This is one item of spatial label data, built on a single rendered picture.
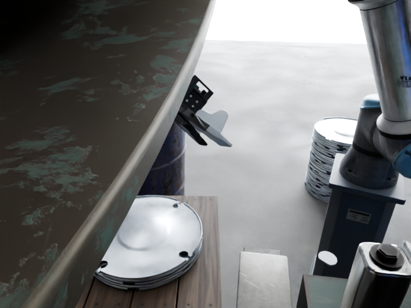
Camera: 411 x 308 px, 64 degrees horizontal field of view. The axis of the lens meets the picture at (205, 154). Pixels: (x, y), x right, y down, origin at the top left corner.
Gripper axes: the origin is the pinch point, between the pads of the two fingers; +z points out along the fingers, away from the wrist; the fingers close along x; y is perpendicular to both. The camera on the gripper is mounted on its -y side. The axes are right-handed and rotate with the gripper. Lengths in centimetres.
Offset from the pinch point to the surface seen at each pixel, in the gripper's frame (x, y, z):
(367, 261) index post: -48.4, -9.2, -1.5
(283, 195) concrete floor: 74, 21, 62
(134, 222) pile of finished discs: 19.8, -24.3, 1.3
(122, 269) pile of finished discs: 7.7, -32.1, 3.2
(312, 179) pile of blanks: 68, 36, 66
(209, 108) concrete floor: 181, 59, 27
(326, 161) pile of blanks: 58, 42, 59
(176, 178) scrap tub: 63, -6, 13
